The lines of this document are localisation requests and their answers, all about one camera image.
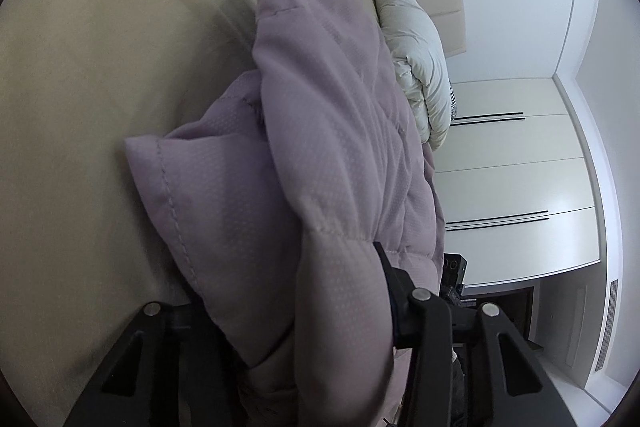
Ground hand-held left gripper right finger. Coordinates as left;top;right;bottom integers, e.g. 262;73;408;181
372;241;576;427

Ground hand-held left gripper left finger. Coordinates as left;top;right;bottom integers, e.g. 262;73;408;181
65;301;247;427

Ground mauve puffer jacket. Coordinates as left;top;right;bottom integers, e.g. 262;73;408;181
122;0;446;427

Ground white wardrobe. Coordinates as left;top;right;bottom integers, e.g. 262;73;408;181
432;77;601;290

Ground striped pillow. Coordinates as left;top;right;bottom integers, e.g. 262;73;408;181
447;82;461;124

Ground white pillow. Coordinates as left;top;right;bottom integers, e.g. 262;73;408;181
369;0;451;148

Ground bed with cream sheet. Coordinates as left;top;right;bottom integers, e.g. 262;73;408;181
0;0;381;408

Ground white wall vent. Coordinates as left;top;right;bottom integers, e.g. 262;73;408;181
595;279;621;368

